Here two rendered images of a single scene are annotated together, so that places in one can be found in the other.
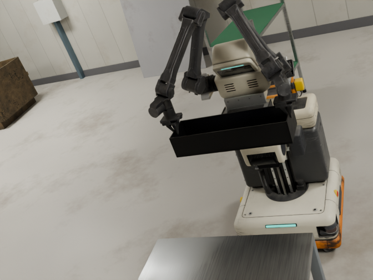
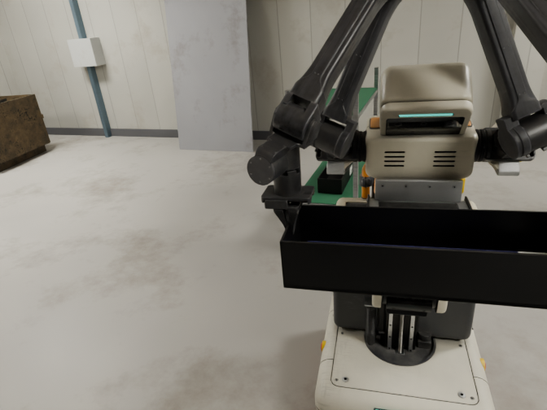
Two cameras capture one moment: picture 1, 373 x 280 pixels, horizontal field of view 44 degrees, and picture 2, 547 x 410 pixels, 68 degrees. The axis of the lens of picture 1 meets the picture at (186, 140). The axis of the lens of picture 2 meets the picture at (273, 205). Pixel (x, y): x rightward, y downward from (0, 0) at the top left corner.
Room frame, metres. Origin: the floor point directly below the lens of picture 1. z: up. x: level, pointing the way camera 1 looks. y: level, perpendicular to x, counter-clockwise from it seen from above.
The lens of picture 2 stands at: (1.32, 0.23, 1.53)
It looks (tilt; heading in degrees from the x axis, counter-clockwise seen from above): 25 degrees down; 348
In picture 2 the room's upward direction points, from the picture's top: 5 degrees counter-clockwise
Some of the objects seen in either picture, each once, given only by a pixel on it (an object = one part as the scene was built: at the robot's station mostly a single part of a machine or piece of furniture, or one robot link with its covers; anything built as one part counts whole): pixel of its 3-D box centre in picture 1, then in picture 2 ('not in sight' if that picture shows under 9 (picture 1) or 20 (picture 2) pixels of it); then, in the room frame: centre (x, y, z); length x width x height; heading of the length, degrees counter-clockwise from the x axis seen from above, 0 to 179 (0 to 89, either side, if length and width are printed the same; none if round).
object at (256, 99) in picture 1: (248, 115); (415, 218); (2.18, -0.35, 0.99); 0.28 x 0.16 x 0.22; 62
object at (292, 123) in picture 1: (232, 131); (427, 250); (1.92, -0.22, 1.07); 0.57 x 0.17 x 0.11; 61
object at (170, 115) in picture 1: (169, 113); (287, 183); (2.06, 0.03, 1.21); 0.10 x 0.07 x 0.07; 61
